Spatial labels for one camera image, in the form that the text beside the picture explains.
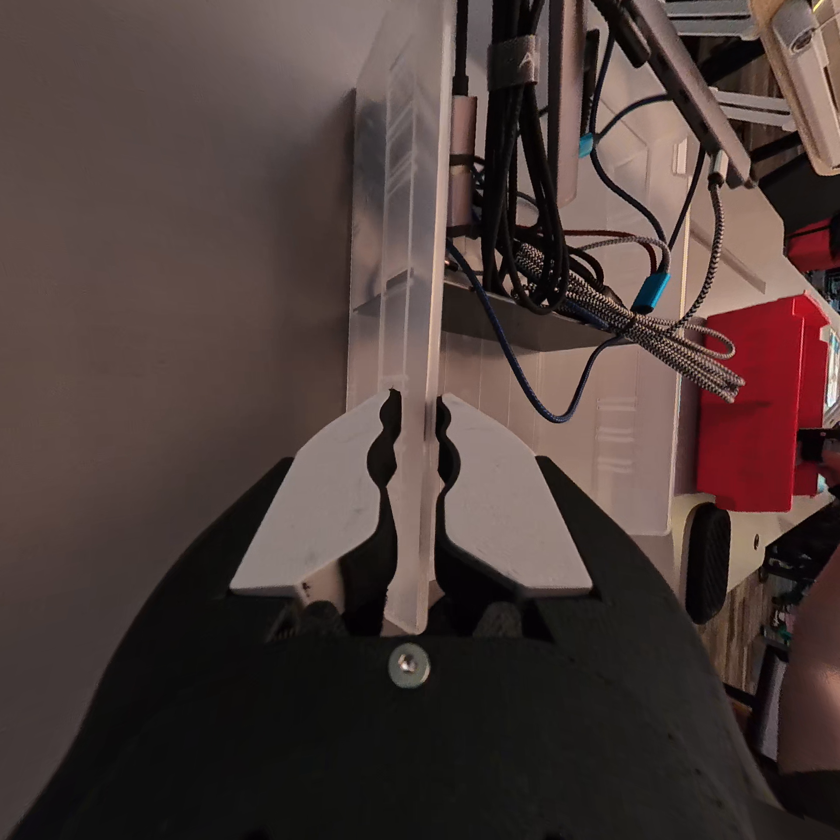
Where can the grey flat rectangular device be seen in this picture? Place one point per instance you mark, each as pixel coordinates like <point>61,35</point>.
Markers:
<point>565,98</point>

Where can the clear plastic bin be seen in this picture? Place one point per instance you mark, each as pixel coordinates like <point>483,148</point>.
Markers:
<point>407,262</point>

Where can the red plastic bin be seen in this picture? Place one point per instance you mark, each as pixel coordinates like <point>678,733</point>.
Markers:
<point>748,407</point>

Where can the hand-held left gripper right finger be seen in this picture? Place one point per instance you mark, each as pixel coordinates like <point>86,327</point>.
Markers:
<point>512,518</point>

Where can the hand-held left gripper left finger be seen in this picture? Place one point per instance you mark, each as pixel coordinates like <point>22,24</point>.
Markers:
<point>315,512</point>

